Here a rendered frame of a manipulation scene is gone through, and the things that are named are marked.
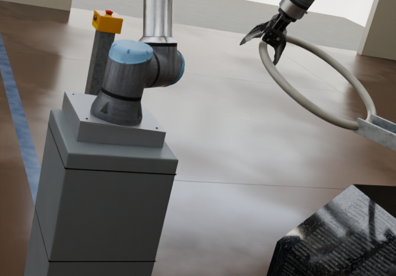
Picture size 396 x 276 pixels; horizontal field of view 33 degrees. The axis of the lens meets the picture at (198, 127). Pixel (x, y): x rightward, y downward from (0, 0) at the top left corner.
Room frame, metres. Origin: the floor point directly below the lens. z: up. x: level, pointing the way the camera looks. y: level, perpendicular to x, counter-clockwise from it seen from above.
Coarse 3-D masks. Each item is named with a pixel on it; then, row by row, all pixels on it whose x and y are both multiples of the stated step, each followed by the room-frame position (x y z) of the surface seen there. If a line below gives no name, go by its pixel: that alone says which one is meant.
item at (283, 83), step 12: (288, 36) 2.43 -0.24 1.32; (264, 48) 2.20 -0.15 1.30; (312, 48) 2.47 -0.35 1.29; (264, 60) 2.15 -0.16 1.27; (324, 60) 2.48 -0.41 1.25; (336, 60) 2.48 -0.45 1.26; (276, 72) 2.10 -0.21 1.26; (348, 72) 2.45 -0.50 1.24; (288, 84) 2.06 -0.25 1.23; (360, 84) 2.40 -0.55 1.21; (300, 96) 2.04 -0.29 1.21; (360, 96) 2.38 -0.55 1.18; (312, 108) 2.03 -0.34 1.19; (372, 108) 2.28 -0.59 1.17; (336, 120) 2.04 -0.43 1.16; (348, 120) 2.07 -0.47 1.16; (372, 120) 2.18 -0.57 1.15
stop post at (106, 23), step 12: (96, 12) 3.19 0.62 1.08; (96, 24) 3.15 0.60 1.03; (108, 24) 3.15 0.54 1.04; (120, 24) 3.17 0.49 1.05; (96, 36) 3.19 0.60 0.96; (108, 36) 3.17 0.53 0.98; (96, 48) 3.16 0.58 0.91; (108, 48) 3.18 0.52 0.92; (96, 60) 3.15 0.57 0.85; (96, 72) 3.16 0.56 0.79; (96, 84) 3.16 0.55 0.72
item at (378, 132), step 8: (360, 120) 2.09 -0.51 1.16; (376, 120) 2.18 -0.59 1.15; (384, 120) 2.16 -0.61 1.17; (360, 128) 2.09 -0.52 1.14; (368, 128) 2.07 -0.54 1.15; (376, 128) 2.06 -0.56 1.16; (384, 128) 2.16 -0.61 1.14; (392, 128) 2.14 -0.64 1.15; (368, 136) 2.07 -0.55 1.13; (376, 136) 2.06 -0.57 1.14; (384, 136) 2.04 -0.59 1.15; (392, 136) 2.03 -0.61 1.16; (384, 144) 2.04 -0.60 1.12; (392, 144) 2.02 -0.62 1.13
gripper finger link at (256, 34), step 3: (258, 30) 2.24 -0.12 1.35; (252, 33) 2.25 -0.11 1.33; (255, 33) 2.25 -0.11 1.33; (258, 33) 2.23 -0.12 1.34; (261, 33) 2.23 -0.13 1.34; (246, 36) 2.25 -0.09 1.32; (249, 36) 2.25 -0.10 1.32; (252, 36) 2.23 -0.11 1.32; (255, 36) 2.23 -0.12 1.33; (258, 36) 2.25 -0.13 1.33; (243, 39) 2.26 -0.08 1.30; (246, 39) 2.23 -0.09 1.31; (249, 39) 2.21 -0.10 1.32; (240, 42) 2.26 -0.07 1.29; (243, 42) 2.26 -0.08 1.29
